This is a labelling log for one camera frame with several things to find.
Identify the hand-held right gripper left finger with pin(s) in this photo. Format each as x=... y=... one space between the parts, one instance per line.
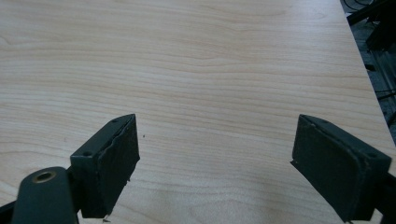
x=106 y=168

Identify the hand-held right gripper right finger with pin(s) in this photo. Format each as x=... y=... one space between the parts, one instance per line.
x=336 y=168

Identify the black metal stand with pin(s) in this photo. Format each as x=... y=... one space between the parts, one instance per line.
x=378 y=25

